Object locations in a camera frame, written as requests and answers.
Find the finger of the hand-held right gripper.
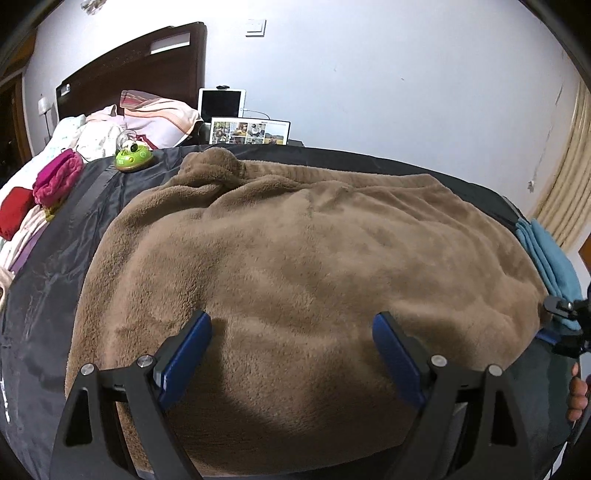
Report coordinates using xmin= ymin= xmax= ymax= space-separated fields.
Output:
xmin=543 ymin=296 xmax=575 ymax=320
xmin=536 ymin=329 xmax=587 ymax=358

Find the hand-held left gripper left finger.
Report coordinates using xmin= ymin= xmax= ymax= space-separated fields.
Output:
xmin=48 ymin=310 xmax=213 ymax=480

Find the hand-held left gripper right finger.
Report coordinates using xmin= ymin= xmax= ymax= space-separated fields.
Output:
xmin=373 ymin=311 xmax=539 ymax=480

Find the brown fleece garment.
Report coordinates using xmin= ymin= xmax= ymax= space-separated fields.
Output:
xmin=65 ymin=147 xmax=552 ymax=478

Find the person's right hand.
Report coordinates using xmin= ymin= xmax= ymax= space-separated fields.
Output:
xmin=567 ymin=362 xmax=591 ymax=423

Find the light blue folded cloth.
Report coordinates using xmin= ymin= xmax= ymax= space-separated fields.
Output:
xmin=515 ymin=218 xmax=583 ymax=332

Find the beige curtain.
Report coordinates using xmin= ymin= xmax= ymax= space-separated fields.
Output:
xmin=526 ymin=80 xmax=591 ymax=250

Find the black plastic sheet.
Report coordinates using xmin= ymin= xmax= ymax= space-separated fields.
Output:
xmin=0 ymin=143 xmax=583 ymax=480

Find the purple cloth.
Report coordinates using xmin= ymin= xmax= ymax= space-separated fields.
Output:
xmin=9 ymin=228 xmax=47 ymax=273

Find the pale striped cloth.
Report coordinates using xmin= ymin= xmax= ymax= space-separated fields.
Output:
xmin=0 ymin=205 xmax=49 ymax=271

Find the green toy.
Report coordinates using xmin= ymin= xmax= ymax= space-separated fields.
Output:
xmin=115 ymin=138 xmax=155 ymax=175

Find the pink folded garment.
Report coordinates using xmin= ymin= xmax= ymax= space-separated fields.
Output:
xmin=32 ymin=148 xmax=85 ymax=208

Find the red garment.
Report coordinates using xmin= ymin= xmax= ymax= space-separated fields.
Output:
xmin=0 ymin=186 xmax=37 ymax=241

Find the white crumpled cloth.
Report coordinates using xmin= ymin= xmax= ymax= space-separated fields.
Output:
xmin=76 ymin=122 xmax=127 ymax=162

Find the pink striped pillow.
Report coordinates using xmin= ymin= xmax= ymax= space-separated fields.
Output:
xmin=120 ymin=90 xmax=204 ymax=149

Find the white bedspread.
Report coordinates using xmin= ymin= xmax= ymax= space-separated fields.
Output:
xmin=0 ymin=115 xmax=88 ymax=195

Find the pale pink pillow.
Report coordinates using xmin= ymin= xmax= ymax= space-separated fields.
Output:
xmin=85 ymin=105 xmax=126 ymax=127

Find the white tablet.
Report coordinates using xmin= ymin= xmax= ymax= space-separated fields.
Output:
xmin=198 ymin=88 xmax=247 ymax=123

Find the white bedside lamp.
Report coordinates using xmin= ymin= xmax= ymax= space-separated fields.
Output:
xmin=37 ymin=95 xmax=56 ymax=139

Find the dark wooden headboard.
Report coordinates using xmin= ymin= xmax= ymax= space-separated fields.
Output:
xmin=55 ymin=21 xmax=207 ymax=125

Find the wooden wardrobe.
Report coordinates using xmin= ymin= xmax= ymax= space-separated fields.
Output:
xmin=0 ymin=34 xmax=38 ymax=86

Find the photo collage frame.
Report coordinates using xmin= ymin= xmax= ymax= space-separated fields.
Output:
xmin=209 ymin=117 xmax=291 ymax=146

